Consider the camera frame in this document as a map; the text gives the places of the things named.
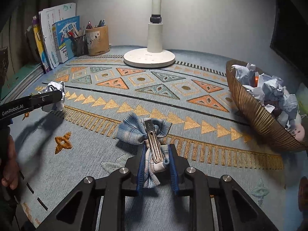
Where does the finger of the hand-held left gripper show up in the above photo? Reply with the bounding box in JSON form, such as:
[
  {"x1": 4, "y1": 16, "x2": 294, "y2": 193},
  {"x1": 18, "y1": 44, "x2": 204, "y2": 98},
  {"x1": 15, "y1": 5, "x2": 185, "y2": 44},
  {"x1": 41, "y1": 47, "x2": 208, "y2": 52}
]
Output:
[{"x1": 28, "y1": 90, "x2": 63, "y2": 112}]

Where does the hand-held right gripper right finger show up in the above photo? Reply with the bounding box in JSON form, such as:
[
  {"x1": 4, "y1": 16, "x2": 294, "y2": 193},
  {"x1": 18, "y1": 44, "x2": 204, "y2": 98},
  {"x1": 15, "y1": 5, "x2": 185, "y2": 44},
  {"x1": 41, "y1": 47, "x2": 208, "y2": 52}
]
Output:
[{"x1": 168, "y1": 144, "x2": 280, "y2": 231}]

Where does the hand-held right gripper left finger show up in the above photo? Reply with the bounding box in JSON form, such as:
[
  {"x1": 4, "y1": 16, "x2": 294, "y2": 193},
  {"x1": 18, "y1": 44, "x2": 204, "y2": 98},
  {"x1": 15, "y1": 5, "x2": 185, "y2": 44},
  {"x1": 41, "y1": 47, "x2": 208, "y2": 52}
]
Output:
[{"x1": 36, "y1": 145, "x2": 148, "y2": 231}]

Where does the white paper ball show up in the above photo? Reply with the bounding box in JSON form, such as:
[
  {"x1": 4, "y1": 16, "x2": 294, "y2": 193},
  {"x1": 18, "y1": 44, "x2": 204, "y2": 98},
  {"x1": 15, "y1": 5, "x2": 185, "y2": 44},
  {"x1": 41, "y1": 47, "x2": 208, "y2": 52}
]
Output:
[{"x1": 38, "y1": 81, "x2": 66, "y2": 113}]

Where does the blue plaid bow hair clip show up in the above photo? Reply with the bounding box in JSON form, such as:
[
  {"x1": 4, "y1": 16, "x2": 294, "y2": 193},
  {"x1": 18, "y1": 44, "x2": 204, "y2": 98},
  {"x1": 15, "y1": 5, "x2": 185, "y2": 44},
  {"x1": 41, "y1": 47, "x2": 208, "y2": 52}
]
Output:
[{"x1": 115, "y1": 113, "x2": 172, "y2": 189}]

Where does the brown ribbed glass bowl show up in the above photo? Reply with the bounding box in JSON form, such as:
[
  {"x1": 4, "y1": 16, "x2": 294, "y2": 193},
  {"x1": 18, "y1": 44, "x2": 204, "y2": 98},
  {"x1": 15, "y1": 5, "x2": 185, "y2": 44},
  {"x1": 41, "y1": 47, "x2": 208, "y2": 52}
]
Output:
[{"x1": 225, "y1": 59, "x2": 308, "y2": 153}]

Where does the pile of papers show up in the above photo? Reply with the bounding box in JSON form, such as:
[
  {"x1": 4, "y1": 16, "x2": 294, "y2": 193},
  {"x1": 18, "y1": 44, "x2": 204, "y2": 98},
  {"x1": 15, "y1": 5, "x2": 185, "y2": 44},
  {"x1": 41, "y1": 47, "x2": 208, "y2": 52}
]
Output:
[{"x1": 231, "y1": 63, "x2": 299, "y2": 128}]

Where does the person's left hand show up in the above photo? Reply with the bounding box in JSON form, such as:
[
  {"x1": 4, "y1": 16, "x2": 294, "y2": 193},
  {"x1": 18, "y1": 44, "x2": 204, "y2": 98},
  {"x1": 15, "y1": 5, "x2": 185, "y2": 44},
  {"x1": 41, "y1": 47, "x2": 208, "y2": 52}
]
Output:
[{"x1": 0, "y1": 135, "x2": 20, "y2": 190}]

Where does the stack of flat books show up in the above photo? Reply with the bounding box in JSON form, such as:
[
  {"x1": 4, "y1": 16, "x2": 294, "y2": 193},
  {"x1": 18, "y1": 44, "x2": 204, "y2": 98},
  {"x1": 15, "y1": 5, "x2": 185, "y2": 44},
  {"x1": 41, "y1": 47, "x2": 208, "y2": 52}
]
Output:
[{"x1": 0, "y1": 63, "x2": 46, "y2": 101}]

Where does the light blue small booklet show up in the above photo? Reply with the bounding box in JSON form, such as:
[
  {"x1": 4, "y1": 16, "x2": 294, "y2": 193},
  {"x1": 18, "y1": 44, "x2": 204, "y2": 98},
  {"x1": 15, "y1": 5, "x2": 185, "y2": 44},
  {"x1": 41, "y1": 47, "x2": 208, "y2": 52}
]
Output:
[{"x1": 64, "y1": 40, "x2": 75, "y2": 61}]

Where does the grey standing book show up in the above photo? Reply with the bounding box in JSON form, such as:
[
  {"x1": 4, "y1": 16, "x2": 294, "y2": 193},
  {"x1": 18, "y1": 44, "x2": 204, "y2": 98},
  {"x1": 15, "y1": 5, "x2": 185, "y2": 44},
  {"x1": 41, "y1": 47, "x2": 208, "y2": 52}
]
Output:
[{"x1": 25, "y1": 24, "x2": 41, "y2": 64}]

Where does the yellow and purple book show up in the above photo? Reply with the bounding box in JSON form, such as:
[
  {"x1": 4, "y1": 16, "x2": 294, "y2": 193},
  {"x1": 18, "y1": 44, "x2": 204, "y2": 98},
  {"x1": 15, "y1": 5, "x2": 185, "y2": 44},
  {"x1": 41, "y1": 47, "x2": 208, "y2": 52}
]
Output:
[{"x1": 32, "y1": 16, "x2": 51, "y2": 74}]

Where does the black mesh pen holder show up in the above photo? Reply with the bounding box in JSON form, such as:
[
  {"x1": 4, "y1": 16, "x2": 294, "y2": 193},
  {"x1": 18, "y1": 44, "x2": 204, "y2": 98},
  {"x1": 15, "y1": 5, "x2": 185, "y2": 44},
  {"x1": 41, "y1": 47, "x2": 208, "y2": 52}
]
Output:
[{"x1": 72, "y1": 36, "x2": 89, "y2": 57}]

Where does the bunch of coloured pencils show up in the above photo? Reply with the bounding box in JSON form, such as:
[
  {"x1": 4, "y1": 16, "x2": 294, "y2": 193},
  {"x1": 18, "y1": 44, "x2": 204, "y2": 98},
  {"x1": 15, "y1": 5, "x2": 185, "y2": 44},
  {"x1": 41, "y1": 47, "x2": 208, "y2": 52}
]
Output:
[{"x1": 67, "y1": 25, "x2": 87, "y2": 39}]

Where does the blue book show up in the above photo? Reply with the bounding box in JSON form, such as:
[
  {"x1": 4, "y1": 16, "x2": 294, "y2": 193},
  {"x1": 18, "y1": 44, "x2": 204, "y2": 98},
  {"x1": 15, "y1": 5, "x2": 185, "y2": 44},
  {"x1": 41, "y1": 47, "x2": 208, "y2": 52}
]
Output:
[{"x1": 52, "y1": 16, "x2": 80, "y2": 64}]

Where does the bamboo pen holder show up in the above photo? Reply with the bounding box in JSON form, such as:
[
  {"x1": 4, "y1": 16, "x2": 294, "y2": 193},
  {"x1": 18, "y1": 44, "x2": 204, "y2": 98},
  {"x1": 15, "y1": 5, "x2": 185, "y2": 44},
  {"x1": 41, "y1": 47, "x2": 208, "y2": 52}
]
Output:
[{"x1": 85, "y1": 26, "x2": 110, "y2": 56}]

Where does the row of upright books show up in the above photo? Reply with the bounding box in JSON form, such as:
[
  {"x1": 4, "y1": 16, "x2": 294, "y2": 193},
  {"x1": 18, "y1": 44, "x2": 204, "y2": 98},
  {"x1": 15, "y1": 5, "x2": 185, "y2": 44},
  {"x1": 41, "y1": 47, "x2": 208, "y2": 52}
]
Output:
[{"x1": 38, "y1": 3, "x2": 77, "y2": 69}]

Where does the bunch of dark pens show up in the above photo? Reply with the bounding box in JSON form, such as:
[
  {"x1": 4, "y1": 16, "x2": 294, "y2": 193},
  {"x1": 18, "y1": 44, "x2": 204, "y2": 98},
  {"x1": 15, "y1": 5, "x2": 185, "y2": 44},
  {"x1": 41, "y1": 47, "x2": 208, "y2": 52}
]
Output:
[{"x1": 87, "y1": 19, "x2": 106, "y2": 29}]

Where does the white desk lamp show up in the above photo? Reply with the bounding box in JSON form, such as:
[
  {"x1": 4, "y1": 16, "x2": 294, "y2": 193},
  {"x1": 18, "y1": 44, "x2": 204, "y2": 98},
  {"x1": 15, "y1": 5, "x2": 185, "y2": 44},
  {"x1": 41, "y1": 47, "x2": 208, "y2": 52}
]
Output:
[{"x1": 123, "y1": 0, "x2": 176, "y2": 68}]

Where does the green and white packet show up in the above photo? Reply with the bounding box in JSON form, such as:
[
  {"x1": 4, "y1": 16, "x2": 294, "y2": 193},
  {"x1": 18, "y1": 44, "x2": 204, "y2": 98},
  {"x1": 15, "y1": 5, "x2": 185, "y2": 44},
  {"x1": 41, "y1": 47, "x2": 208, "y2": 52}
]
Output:
[{"x1": 296, "y1": 88, "x2": 308, "y2": 119}]

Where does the black monitor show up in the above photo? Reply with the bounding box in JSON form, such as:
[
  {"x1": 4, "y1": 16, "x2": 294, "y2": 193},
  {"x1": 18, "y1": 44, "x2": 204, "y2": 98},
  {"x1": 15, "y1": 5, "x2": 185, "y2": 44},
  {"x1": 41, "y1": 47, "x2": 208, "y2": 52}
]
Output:
[{"x1": 269, "y1": 0, "x2": 308, "y2": 64}]

